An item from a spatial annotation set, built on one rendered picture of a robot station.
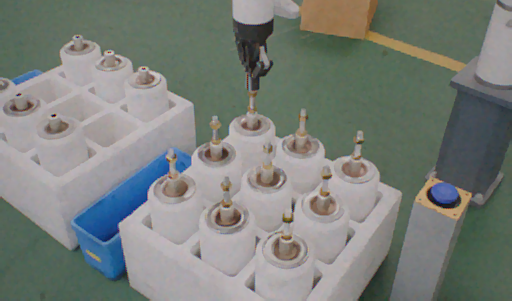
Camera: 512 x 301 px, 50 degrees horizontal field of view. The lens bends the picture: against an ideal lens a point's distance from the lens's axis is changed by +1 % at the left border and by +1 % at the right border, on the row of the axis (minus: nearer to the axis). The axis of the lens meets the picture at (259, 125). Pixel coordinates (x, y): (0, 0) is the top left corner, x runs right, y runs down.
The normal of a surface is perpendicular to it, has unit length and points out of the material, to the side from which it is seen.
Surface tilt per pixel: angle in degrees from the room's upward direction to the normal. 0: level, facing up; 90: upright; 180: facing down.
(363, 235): 0
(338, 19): 89
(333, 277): 0
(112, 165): 90
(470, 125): 90
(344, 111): 0
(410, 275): 90
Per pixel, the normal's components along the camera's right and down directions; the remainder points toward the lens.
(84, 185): 0.79, 0.38
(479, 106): -0.64, 0.45
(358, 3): -0.34, 0.56
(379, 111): 0.02, -0.80
